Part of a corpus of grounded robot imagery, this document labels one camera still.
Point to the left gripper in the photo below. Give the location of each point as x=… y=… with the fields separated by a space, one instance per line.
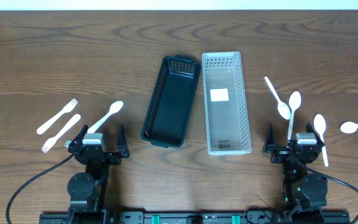
x=108 y=155

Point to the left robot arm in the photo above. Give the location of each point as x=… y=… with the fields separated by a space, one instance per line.
x=87 y=189

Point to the white plastic fork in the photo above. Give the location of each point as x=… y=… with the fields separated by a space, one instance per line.
x=51 y=141
x=66 y=109

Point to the white plastic fork hidden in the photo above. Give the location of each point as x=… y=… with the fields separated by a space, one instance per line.
x=67 y=144

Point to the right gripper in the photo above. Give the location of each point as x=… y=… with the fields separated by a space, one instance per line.
x=284 y=150

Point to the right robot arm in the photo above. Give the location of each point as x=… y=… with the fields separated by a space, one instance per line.
x=304 y=192

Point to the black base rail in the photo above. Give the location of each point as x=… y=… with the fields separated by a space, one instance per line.
x=250 y=216

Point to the clear plastic basket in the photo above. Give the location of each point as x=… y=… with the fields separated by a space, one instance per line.
x=227 y=121

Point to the white plastic spoon left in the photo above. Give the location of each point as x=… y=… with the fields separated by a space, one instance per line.
x=114 y=108

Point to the white spoon angled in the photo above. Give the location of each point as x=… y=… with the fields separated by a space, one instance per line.
x=282 y=107

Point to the black plastic basket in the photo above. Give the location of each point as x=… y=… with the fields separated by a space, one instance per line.
x=171 y=103

